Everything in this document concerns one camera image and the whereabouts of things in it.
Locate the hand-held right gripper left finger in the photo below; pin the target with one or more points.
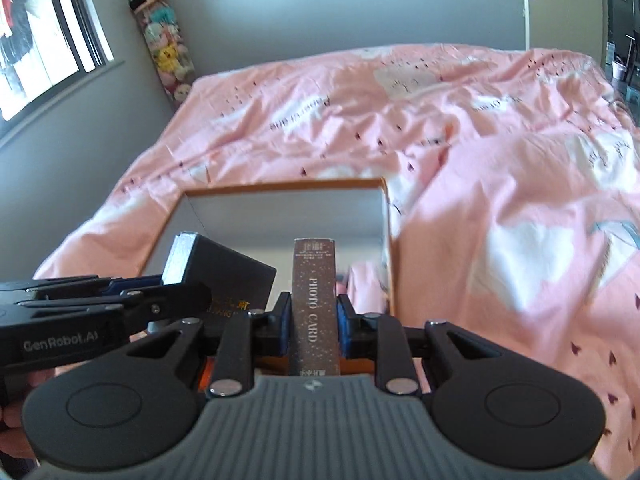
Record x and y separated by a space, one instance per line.
283 322

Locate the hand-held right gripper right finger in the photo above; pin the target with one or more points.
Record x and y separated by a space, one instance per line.
345 327

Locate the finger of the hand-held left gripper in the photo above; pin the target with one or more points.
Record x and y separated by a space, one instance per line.
170 302
122 285

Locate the brown photo card box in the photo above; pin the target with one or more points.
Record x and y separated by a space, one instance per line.
312 300

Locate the black plastic object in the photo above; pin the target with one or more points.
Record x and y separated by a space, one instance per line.
225 270

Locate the orange cardboard box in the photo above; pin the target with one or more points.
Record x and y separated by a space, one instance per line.
280 210

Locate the person's left hand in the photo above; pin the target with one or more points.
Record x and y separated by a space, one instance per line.
12 432

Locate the pink printed blanket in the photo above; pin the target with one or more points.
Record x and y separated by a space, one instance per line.
500 160

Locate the clear tube of plush toys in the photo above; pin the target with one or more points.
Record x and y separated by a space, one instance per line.
167 55

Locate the window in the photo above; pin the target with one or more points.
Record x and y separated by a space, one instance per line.
40 35

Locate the white container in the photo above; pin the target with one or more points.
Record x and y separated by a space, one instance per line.
618 70

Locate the grey door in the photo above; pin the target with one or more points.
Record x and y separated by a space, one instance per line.
570 5

